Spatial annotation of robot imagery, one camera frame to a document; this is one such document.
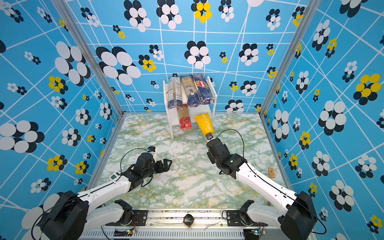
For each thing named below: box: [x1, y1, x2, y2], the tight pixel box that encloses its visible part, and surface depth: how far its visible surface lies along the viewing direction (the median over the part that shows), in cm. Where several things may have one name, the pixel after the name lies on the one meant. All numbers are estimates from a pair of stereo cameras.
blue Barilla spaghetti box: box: [192, 73, 215, 105], surface depth 83 cm
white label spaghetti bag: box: [167, 76, 183, 110], surface depth 82 cm
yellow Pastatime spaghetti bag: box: [194, 112, 214, 136], surface depth 86 cm
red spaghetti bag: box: [177, 104, 193, 129], surface depth 93 cm
